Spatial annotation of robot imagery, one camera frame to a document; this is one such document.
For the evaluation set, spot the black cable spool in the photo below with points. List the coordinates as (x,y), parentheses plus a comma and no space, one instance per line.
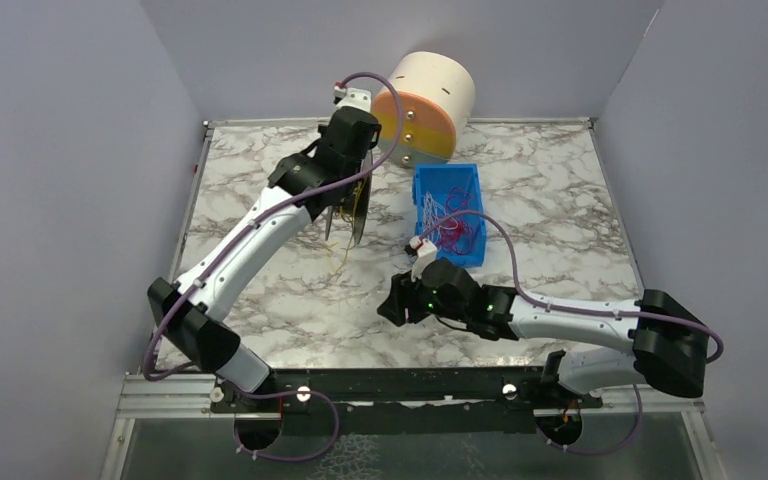
(357,228)

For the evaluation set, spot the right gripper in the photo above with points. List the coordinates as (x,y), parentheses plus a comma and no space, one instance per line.
(404,299)

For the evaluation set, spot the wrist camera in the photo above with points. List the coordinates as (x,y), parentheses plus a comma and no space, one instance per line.
(425,252)
(346,96)

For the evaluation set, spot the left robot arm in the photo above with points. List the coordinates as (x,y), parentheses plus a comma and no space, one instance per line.
(190,310)

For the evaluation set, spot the cream cylindrical drawer container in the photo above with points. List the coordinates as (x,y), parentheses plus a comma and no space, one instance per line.
(437,95)

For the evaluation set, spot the aluminium frame rail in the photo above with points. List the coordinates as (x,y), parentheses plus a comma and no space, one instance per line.
(183,396)

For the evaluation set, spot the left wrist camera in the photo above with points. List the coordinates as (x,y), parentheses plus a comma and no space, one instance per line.
(346,96)

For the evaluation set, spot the blue plastic bin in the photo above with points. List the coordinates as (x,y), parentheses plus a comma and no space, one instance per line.
(448,201)

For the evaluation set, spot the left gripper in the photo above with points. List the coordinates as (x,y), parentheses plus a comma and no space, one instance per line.
(349,195)

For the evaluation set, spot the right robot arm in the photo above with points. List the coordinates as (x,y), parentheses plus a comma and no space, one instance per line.
(654,340)

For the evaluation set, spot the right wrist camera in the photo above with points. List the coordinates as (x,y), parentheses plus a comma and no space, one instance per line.
(425,252)

